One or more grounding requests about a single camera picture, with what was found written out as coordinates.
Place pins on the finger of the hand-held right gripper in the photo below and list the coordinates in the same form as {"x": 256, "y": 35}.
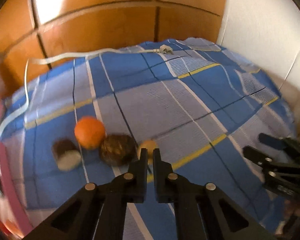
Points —
{"x": 272, "y": 140}
{"x": 257, "y": 156}

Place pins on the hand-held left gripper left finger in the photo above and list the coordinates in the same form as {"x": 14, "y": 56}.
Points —
{"x": 139, "y": 175}

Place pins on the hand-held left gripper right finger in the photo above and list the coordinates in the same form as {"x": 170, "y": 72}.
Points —
{"x": 160, "y": 175}

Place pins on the small yellow fruit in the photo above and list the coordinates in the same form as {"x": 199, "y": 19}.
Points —
{"x": 148, "y": 145}

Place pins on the pink-rimmed white tray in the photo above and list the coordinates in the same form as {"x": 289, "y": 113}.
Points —
{"x": 7, "y": 180}

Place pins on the dark brown round fruit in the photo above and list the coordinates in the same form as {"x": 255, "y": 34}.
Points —
{"x": 117, "y": 149}

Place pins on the large orange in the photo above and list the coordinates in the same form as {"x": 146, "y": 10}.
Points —
{"x": 89, "y": 132}

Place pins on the blue plaid cloth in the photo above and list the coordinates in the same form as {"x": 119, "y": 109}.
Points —
{"x": 180, "y": 110}

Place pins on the cut purple sweet potato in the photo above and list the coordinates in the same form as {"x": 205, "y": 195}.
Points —
{"x": 66, "y": 155}

